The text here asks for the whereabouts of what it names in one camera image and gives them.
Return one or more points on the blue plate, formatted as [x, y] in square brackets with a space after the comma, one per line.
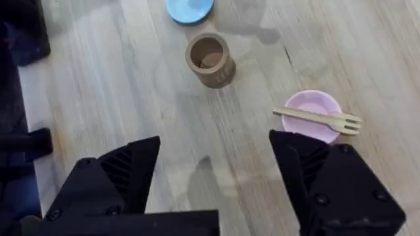
[189, 10]

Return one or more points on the brown cylindrical container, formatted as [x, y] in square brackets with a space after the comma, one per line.
[210, 60]

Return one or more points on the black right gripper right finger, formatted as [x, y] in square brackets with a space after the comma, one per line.
[341, 193]

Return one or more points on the pink plate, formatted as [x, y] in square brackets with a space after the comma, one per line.
[311, 118]

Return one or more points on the wooden fork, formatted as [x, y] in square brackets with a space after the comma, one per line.
[321, 118]

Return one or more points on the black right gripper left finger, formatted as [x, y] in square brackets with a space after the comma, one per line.
[131, 177]

